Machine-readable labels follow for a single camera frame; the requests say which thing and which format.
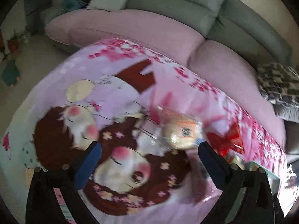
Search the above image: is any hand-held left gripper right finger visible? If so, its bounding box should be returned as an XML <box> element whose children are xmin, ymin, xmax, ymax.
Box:
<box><xmin>198</xmin><ymin>141</ymin><xmax>284</xmax><ymax>224</ymax></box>

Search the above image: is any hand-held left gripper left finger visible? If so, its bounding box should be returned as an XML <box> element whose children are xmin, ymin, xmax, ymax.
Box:
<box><xmin>26</xmin><ymin>141</ymin><xmax>102</xmax><ymax>224</ymax></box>

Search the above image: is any red snack packet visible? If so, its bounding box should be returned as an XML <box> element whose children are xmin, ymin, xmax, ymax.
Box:
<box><xmin>207</xmin><ymin>121</ymin><xmax>244</xmax><ymax>157</ymax></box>

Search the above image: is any round bun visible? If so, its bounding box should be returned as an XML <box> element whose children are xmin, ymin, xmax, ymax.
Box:
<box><xmin>137</xmin><ymin>104</ymin><xmax>204</xmax><ymax>152</ymax></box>

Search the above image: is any white tray with teal rim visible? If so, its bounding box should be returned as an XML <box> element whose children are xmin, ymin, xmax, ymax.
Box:
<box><xmin>243</xmin><ymin>161</ymin><xmax>281</xmax><ymax>224</ymax></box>

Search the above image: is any pink printed blanket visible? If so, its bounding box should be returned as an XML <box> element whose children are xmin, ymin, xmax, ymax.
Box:
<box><xmin>0</xmin><ymin>38</ymin><xmax>288</xmax><ymax>224</ymax></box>

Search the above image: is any black white patterned pillow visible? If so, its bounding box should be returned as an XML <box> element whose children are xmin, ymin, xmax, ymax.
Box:
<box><xmin>256</xmin><ymin>62</ymin><xmax>299</xmax><ymax>104</ymax></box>

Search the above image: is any green plush toy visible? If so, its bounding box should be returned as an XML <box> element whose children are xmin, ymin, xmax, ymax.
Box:
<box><xmin>2</xmin><ymin>59</ymin><xmax>22</xmax><ymax>87</ymax></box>

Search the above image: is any red floor decoration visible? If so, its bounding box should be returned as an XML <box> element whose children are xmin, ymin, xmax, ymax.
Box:
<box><xmin>0</xmin><ymin>29</ymin><xmax>31</xmax><ymax>61</ymax></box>

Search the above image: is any pink sofa cover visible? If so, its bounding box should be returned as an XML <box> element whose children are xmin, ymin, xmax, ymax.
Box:
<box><xmin>44</xmin><ymin>9</ymin><xmax>286</xmax><ymax>150</ymax></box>

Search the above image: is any teal cloth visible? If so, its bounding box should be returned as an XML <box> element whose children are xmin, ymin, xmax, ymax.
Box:
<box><xmin>62</xmin><ymin>0</ymin><xmax>88</xmax><ymax>8</ymax></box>

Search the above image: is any grey sofa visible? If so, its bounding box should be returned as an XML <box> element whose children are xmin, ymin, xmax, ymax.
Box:
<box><xmin>40</xmin><ymin>0</ymin><xmax>299</xmax><ymax>164</ymax></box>

